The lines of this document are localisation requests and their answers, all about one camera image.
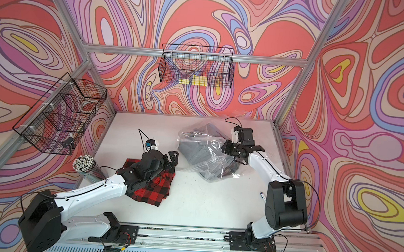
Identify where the red black plaid shirt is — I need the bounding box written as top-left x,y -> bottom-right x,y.
126,168 -> 175,207

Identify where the clear plastic vacuum bag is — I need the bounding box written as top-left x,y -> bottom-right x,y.
178,117 -> 244,183

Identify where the grey shirt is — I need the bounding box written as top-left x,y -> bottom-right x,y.
178,123 -> 228,181

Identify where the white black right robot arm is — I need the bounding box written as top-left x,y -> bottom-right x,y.
221,126 -> 308,240

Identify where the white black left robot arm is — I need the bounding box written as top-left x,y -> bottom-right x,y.
18,149 -> 179,252

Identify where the blue white marker pen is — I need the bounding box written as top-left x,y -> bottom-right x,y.
260,192 -> 266,202

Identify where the bundle of rods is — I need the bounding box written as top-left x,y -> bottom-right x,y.
72,154 -> 105,184

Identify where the yellow block in basket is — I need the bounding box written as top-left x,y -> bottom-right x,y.
179,75 -> 208,86

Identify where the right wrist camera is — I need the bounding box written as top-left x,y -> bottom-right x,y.
231,126 -> 241,143

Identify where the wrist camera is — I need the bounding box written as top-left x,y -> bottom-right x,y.
231,126 -> 241,143
144,139 -> 159,151

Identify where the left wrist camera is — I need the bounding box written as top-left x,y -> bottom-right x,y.
144,139 -> 159,151

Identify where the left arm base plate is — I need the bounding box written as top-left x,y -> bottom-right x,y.
88,224 -> 139,246

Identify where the black wire basket back wall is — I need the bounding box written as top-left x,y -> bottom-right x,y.
158,43 -> 235,88

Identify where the black wire basket wall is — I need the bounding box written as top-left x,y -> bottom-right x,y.
158,43 -> 235,88
12,73 -> 107,155

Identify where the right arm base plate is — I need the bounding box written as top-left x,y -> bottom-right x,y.
224,231 -> 277,252

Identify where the black wire basket left wall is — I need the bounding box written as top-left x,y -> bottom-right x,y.
12,73 -> 107,155

